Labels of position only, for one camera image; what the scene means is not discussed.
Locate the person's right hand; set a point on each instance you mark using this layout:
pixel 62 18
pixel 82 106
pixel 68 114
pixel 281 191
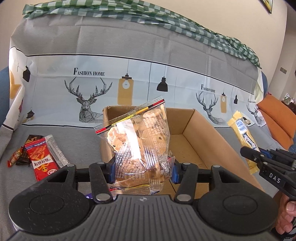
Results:
pixel 286 214

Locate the orange cushion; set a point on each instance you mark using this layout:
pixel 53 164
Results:
pixel 280 120

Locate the purple snack packet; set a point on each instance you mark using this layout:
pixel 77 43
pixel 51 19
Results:
pixel 89 196

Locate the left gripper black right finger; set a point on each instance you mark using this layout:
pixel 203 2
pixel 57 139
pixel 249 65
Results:
pixel 188 175

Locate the silver foil stick packet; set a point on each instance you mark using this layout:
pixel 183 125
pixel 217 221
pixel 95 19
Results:
pixel 55 151

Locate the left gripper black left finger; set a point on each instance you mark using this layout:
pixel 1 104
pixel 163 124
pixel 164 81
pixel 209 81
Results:
pixel 98 174

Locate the red spicy strips snack pack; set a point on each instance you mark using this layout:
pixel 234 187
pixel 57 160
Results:
pixel 42 161

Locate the small red yellow candy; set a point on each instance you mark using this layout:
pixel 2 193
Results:
pixel 15 156

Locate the grey deer print sofa cover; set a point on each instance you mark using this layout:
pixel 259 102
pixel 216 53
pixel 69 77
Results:
pixel 64 70

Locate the framed wall picture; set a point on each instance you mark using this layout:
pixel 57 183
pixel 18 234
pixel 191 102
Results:
pixel 268 4

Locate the clear bag of cookies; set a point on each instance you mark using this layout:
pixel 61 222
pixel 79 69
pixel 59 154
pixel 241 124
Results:
pixel 139 142

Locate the green checkered cloth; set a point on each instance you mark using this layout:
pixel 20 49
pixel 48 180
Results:
pixel 143 12

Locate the yellow wafer snack bar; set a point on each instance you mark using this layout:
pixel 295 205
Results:
pixel 245 138

